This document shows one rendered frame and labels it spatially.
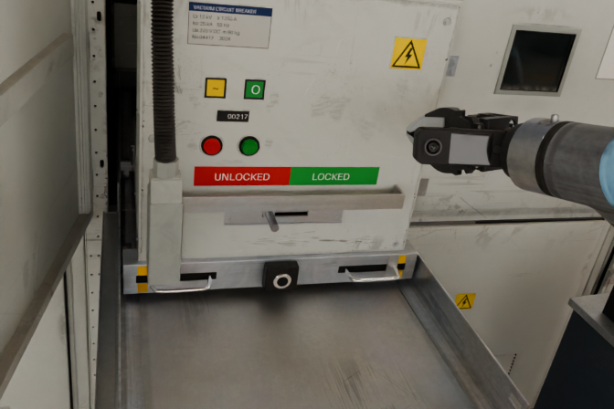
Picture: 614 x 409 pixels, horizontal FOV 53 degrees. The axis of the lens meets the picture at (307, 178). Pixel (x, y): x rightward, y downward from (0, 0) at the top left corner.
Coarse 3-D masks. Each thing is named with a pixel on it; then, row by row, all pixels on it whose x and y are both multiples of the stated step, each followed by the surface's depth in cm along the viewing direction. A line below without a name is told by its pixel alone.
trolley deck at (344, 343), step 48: (240, 288) 113; (336, 288) 117; (384, 288) 119; (144, 336) 99; (192, 336) 100; (240, 336) 101; (288, 336) 103; (336, 336) 105; (384, 336) 106; (96, 384) 88; (144, 384) 90; (192, 384) 91; (240, 384) 92; (288, 384) 93; (336, 384) 95; (384, 384) 96; (432, 384) 97
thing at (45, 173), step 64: (0, 0) 79; (64, 0) 106; (0, 64) 81; (64, 64) 103; (0, 128) 83; (64, 128) 113; (0, 192) 85; (64, 192) 117; (0, 256) 87; (64, 256) 115; (0, 320) 90; (0, 384) 84
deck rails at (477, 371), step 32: (128, 224) 127; (416, 288) 119; (128, 320) 101; (448, 320) 108; (128, 352) 94; (448, 352) 104; (480, 352) 98; (128, 384) 89; (480, 384) 98; (512, 384) 90
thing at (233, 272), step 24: (144, 264) 103; (192, 264) 105; (216, 264) 106; (240, 264) 107; (264, 264) 109; (312, 264) 112; (336, 264) 113; (360, 264) 115; (384, 264) 116; (408, 264) 118; (216, 288) 109
